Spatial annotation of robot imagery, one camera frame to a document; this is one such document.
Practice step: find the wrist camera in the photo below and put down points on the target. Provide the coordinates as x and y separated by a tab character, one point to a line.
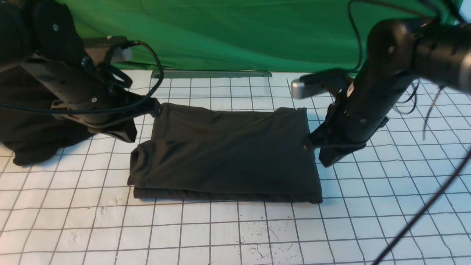
333	81
109	50

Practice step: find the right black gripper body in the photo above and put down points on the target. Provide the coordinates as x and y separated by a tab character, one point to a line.
352	120

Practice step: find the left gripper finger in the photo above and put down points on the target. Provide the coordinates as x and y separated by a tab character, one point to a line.
151	106
125	131

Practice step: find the white grid-pattern mat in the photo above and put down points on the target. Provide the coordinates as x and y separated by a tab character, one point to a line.
77	209

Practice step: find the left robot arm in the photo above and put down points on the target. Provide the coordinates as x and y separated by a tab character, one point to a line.
41	37

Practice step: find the green backdrop cloth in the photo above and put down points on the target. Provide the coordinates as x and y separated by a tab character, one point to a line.
228	35

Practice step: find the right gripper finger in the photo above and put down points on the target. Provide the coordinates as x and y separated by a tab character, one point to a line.
331	154
316	140

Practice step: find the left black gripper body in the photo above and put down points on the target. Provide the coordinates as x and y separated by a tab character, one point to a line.
83	88

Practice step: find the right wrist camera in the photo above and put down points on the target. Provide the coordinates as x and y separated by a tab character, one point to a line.
333	81

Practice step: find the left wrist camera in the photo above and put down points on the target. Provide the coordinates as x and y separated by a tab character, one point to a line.
109	50

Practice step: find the pile of dark clothes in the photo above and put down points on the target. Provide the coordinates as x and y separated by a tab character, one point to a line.
34	138

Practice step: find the gray long-sleeve top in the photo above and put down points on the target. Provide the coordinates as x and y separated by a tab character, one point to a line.
199	154

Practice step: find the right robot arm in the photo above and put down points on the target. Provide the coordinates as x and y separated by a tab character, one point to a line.
398	52

